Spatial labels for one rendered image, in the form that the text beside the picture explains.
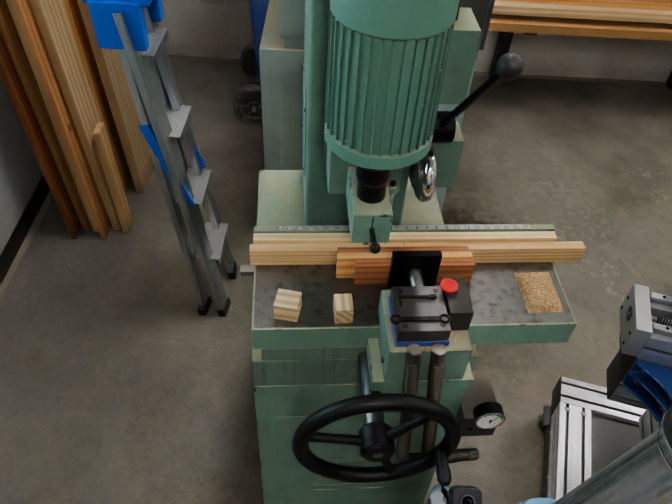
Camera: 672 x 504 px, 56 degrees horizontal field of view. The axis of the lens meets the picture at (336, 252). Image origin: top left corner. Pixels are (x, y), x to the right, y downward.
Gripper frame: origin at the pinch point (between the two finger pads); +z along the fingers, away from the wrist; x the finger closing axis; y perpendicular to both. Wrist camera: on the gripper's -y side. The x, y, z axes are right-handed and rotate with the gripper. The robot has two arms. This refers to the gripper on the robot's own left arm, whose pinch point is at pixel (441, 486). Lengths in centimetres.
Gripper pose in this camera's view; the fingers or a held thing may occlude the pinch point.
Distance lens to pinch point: 115.8
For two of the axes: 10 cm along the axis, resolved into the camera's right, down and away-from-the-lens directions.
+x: 9.9, 0.5, 0.9
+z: -0.7, -2.8, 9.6
